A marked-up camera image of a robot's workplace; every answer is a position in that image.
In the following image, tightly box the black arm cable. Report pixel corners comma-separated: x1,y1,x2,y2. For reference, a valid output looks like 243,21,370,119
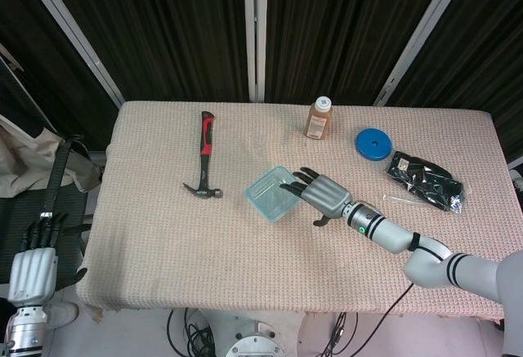
369,231,449,328

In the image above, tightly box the blue container lid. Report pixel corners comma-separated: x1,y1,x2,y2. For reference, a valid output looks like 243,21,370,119
244,164,302,223

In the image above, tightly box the black mesh chair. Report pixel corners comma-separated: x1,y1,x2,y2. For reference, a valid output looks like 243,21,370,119
0,133,94,289

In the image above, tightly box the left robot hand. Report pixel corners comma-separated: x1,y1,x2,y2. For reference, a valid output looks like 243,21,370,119
7,211,89,307

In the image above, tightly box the black floor cable bundle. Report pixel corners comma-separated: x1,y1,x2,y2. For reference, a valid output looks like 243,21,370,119
321,311,361,357
166,307,217,357

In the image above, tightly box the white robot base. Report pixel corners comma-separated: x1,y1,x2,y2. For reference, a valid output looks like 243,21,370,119
203,310,306,357

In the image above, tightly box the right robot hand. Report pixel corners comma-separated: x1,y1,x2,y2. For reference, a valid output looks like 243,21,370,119
279,167,353,228

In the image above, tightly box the blue round disc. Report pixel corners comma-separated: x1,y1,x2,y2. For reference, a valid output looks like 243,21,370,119
355,127,394,162

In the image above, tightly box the beige jacket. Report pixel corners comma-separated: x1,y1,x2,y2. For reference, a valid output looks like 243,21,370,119
0,113,104,194

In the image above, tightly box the black pleated curtain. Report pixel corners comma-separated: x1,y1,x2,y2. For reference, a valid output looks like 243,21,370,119
40,0,251,104
0,0,120,149
265,0,453,105
386,0,523,164

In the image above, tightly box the beige waffle tablecloth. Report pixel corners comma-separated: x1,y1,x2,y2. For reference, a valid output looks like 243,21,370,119
76,100,512,322

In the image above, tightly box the brown bottle white cap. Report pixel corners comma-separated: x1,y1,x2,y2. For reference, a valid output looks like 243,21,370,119
302,95,333,141

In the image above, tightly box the clear plastic container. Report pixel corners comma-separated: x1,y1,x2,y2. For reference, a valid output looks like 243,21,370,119
244,163,303,225

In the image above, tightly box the red black claw hammer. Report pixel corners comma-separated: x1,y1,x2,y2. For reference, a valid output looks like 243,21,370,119
181,110,226,202

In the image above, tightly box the white metal frame post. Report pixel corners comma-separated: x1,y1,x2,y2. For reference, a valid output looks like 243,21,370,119
373,0,476,108
16,0,124,108
242,0,269,103

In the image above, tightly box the white shoe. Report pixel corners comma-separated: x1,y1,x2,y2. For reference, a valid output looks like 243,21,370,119
42,300,80,330

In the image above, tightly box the black item in plastic bag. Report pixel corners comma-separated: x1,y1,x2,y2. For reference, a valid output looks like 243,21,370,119
382,149,475,216

